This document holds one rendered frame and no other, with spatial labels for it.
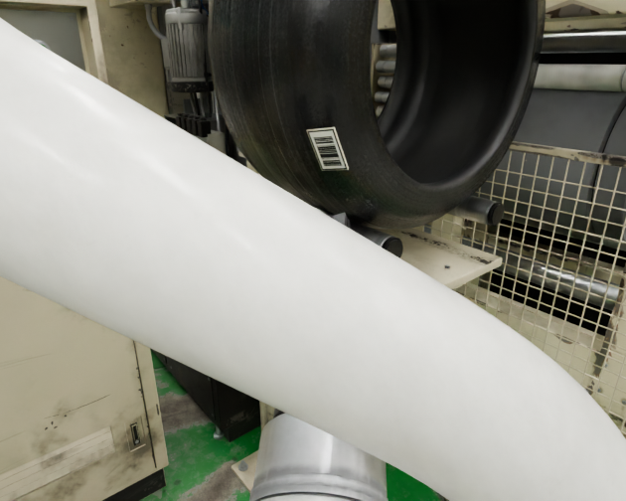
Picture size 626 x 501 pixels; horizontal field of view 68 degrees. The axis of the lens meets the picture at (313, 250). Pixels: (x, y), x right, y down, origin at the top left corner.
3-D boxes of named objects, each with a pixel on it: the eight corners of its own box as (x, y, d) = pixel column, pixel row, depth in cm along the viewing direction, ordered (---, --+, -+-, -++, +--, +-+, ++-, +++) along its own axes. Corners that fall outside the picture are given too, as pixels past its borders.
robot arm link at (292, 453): (284, 539, 34) (292, 457, 38) (405, 535, 31) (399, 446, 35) (222, 496, 28) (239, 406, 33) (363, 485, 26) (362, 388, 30)
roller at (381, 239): (256, 186, 90) (273, 192, 93) (248, 208, 91) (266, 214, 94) (391, 235, 65) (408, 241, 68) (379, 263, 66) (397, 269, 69)
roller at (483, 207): (360, 166, 107) (371, 173, 110) (352, 184, 107) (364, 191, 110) (498, 199, 82) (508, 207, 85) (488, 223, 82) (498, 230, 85)
